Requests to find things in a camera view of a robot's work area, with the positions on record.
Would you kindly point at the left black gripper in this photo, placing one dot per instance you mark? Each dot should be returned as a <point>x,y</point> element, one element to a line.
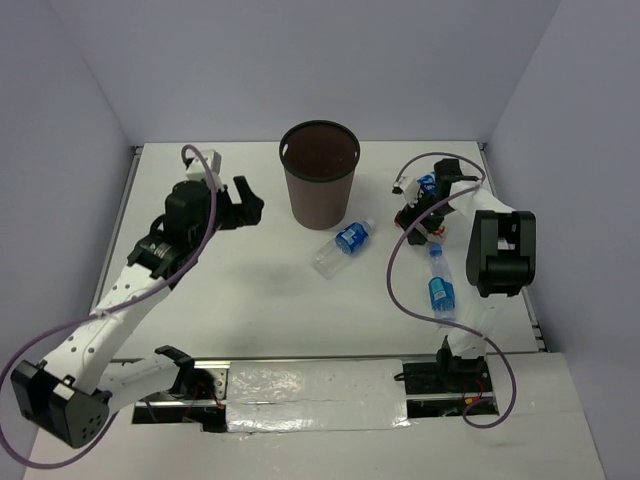
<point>246,213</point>

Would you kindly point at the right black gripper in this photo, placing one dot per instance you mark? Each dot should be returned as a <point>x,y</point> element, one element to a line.
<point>410,216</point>

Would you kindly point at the blue label bottle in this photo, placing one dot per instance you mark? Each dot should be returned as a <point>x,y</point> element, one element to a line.
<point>427,185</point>
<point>343,248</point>

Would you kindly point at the red cap plastic bottle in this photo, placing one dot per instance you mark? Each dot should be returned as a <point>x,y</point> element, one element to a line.
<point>430,230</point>

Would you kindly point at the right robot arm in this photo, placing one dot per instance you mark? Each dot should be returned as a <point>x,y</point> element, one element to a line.
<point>500,262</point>

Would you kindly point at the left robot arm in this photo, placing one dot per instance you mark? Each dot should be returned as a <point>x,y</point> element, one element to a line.
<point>72,391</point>

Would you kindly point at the brown plastic bin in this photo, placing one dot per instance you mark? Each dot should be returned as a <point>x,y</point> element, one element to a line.
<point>319,158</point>

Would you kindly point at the blue cap bottle near right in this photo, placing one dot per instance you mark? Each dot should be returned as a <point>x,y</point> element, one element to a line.
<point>440,286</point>

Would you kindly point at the silver foil tape sheet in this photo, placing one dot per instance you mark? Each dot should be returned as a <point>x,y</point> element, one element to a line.
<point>312,396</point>

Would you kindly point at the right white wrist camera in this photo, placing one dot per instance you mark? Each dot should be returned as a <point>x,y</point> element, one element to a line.
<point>409,188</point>

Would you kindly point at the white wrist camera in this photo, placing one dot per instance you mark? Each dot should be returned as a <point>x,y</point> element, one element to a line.
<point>194,167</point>
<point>409,188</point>

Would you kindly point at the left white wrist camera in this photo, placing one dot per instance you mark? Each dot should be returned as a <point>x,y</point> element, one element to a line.
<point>194,167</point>

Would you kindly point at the metal base rail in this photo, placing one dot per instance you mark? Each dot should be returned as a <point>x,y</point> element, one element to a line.
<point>204,404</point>

